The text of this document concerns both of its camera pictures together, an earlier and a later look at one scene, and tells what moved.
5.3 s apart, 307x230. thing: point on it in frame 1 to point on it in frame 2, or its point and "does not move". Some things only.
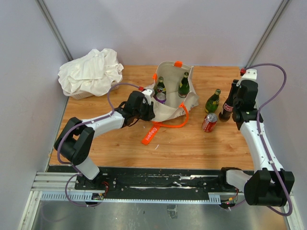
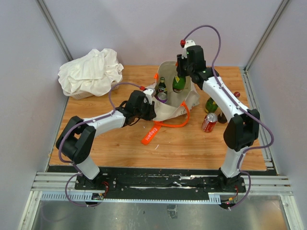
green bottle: (183, 89) to (179, 83)
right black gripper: (235, 81) to (180, 62)
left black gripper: (151, 114) does not move
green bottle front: (212, 103) does not move
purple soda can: (160, 97) does not move
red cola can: (209, 122) does not move
